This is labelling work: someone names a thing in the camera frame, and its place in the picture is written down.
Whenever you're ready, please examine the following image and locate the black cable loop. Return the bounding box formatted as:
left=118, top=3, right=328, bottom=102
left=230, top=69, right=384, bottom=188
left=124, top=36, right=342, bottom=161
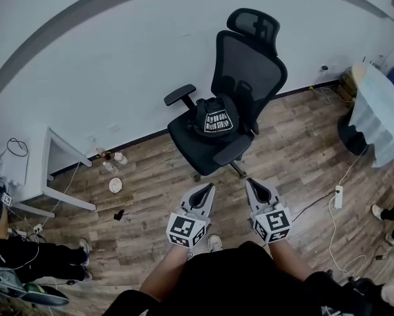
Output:
left=6, top=137, right=30, bottom=159

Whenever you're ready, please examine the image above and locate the person's right forearm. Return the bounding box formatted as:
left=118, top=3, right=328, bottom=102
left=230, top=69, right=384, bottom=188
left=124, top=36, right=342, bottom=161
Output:
left=268, top=238, right=313, bottom=283

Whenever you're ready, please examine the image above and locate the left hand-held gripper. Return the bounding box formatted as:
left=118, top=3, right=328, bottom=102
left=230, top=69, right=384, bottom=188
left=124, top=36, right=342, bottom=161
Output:
left=166, top=182, right=216, bottom=250

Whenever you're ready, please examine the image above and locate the black printed garment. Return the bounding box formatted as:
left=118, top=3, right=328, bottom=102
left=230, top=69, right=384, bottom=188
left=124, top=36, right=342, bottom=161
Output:
left=187, top=93, right=240, bottom=144

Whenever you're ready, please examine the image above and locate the round table with pale cloth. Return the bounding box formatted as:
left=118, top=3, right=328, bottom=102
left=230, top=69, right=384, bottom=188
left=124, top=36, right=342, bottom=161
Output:
left=336, top=63, right=394, bottom=169

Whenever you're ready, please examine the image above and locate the black mesh office chair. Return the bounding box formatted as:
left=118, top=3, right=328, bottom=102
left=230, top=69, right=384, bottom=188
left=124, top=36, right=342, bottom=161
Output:
left=164, top=7, right=288, bottom=182

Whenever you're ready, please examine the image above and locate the white power cable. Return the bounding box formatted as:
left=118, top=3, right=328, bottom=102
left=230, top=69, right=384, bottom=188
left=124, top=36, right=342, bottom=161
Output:
left=324, top=145, right=370, bottom=278

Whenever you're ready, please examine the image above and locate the white power strip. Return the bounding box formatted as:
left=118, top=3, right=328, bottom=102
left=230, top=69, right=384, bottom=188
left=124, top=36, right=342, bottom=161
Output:
left=333, top=185, right=345, bottom=209

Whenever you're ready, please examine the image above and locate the person's black clothing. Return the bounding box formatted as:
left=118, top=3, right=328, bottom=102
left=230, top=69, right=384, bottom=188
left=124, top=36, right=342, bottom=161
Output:
left=101, top=241, right=383, bottom=316

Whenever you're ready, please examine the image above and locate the white desk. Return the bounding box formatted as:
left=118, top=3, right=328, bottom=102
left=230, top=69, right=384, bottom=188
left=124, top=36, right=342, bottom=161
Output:
left=0, top=124, right=97, bottom=219

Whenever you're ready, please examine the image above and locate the person's left forearm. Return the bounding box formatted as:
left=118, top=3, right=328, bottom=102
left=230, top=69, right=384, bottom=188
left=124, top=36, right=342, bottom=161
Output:
left=139, top=243, right=189, bottom=296

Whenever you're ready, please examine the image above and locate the green and black shoe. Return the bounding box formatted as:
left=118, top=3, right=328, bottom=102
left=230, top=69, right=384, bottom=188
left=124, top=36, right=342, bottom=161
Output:
left=21, top=282, right=70, bottom=308

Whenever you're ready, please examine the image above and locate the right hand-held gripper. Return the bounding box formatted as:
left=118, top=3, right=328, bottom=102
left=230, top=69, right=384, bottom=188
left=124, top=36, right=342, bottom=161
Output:
left=245, top=177, right=293, bottom=244

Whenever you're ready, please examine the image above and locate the person's white shoe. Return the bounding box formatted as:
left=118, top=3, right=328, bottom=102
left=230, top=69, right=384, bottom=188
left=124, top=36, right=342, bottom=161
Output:
left=207, top=234, right=224, bottom=253

